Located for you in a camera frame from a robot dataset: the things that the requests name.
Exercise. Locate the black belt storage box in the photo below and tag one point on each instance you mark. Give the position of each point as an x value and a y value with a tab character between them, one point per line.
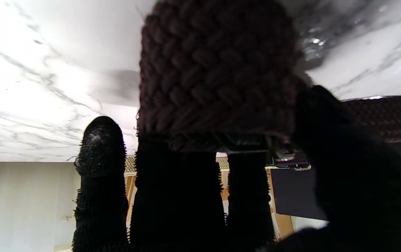
294	192

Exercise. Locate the beige woven belt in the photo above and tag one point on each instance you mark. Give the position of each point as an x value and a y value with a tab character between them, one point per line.
130	164

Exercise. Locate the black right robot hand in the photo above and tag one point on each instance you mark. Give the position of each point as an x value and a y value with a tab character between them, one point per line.
361	196

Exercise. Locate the black belt with silver buckle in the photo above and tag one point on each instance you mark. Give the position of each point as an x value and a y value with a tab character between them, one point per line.
214	70

